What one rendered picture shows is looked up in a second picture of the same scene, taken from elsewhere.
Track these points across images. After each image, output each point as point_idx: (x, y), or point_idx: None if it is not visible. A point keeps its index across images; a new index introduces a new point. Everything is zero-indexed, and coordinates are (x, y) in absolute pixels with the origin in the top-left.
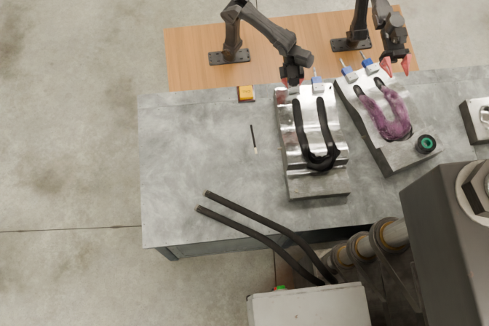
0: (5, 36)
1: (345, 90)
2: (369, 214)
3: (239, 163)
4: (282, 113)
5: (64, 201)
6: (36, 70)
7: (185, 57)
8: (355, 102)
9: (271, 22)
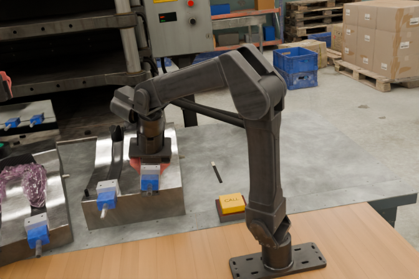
0: None
1: (60, 211)
2: (96, 144)
3: (232, 154)
4: (173, 166)
5: None
6: None
7: (374, 254)
8: (55, 193)
9: (177, 71)
